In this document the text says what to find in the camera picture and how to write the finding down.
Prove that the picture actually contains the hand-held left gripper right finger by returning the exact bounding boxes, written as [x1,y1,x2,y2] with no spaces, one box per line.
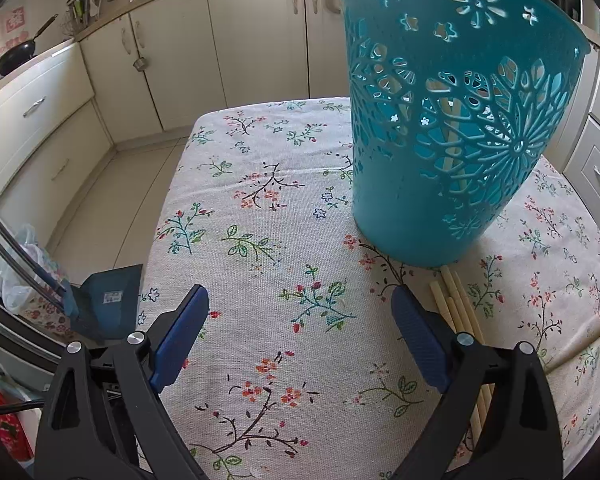
[390,285,565,480]

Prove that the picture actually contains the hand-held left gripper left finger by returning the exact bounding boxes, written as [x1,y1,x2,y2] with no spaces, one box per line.
[34,284,211,480]

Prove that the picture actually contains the bundle of wooden chopsticks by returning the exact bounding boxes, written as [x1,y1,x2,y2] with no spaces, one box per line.
[427,95,498,461]

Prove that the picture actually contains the blue perforated plastic basket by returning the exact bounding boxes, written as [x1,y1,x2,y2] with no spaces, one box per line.
[330,0,592,269]

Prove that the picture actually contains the dark blue dustpan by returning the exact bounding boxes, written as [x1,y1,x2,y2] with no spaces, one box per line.
[62,264,144,342]

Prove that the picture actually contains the floral tablecloth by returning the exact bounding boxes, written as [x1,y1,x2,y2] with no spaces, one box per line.
[135,97,600,480]

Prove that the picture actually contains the white plastic bag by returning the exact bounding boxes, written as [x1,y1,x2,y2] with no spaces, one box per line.
[0,224,62,312]

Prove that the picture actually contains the red floral object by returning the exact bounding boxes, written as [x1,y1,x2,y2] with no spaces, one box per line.
[0,380,34,461]

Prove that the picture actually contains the white stove drawer cabinet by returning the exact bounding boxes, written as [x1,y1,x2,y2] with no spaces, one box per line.
[0,42,117,242]

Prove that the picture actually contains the beige kitchen countertop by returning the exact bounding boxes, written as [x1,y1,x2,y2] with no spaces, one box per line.
[0,0,342,107]

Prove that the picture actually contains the white corner base cabinets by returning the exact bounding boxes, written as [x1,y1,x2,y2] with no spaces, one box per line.
[77,0,353,134]

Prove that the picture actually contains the black wok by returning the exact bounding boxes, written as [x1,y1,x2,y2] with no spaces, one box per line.
[0,14,60,77]

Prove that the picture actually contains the wall utensil rack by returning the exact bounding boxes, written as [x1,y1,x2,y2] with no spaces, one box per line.
[62,0,107,37]

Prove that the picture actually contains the red paper wall decoration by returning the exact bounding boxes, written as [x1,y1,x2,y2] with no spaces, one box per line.
[0,7,27,79]

